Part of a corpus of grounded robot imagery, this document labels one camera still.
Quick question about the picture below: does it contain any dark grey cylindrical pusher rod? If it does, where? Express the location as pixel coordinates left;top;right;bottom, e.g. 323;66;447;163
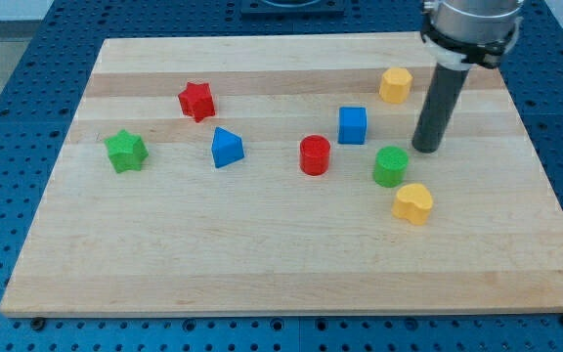
411;64;468;154

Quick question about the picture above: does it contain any green cylinder block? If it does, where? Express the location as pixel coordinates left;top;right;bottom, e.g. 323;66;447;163
372;146;409;188

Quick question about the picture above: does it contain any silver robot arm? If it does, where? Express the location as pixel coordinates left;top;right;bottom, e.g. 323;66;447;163
411;0;524;154

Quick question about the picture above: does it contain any yellow heart block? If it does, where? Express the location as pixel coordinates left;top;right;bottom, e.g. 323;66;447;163
391;183;434;225

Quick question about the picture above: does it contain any yellow hexagon block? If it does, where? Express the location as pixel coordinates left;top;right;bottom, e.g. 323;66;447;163
378;67;413;104

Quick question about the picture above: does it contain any blue cube block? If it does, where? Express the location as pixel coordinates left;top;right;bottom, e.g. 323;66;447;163
337;107;368;145

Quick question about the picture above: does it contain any red cylinder block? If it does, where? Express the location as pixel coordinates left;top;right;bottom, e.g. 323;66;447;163
299;135;330;176

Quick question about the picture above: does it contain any light wooden board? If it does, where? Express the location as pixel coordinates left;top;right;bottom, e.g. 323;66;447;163
0;32;563;318

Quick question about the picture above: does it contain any blue triangle block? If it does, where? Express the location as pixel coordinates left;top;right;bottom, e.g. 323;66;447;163
211;127;244;168

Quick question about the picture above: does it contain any red star block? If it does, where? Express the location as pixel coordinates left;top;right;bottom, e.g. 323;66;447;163
178;82;216;123

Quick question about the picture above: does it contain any green star block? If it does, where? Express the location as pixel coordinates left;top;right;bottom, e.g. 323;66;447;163
104;129;149;173

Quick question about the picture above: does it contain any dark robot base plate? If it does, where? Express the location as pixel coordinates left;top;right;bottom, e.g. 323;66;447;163
239;0;346;18

